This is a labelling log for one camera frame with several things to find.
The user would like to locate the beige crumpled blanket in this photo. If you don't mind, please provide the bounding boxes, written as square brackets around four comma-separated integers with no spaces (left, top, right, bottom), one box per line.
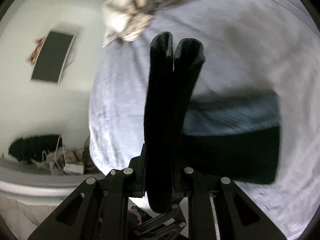
[101,0,218,48]

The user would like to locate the dark wall-mounted screen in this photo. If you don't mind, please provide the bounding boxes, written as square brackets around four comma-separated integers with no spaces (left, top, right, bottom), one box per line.
[30,30,76,84]

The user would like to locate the light grey bed cover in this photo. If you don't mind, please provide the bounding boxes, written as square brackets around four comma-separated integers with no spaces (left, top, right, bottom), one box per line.
[89,0,319,239]

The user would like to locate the cluttered items on floor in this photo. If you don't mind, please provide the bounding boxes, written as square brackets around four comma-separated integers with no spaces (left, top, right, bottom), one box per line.
[8,134,99,176]

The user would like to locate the black pants patterned waistband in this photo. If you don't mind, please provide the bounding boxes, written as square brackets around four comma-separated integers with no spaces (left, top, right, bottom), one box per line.
[144,32,280,213]

